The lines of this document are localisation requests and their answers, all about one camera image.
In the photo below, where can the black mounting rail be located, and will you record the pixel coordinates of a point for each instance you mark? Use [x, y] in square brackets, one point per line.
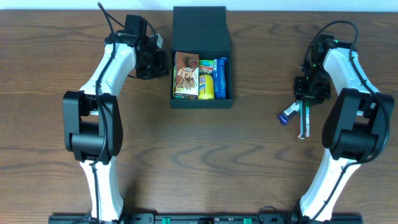
[150, 218]

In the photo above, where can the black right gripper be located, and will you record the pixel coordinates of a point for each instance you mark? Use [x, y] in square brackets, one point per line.
[311, 94]

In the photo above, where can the green gummy worms bag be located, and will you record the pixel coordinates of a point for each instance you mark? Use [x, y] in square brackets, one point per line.
[206, 67]

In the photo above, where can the blue cookie roll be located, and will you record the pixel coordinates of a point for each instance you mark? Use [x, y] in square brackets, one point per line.
[219, 77]

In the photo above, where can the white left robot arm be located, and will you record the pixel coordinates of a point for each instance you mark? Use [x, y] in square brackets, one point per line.
[93, 129]

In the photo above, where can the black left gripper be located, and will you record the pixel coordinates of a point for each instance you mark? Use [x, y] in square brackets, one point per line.
[158, 66]

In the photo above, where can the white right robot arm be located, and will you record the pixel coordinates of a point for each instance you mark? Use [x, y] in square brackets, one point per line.
[355, 131]

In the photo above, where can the green pretzel snack box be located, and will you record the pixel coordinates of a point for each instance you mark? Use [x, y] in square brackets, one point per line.
[185, 83]

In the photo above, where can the dark blue chocolate bar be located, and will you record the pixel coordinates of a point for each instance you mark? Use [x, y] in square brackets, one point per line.
[289, 113]

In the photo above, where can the black box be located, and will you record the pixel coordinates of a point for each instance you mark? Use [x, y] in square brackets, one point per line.
[203, 30]

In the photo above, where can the green black candy bar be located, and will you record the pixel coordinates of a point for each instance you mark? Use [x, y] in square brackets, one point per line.
[304, 120]

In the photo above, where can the brown chocolate sticks box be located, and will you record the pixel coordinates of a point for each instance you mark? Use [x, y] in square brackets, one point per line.
[183, 59]

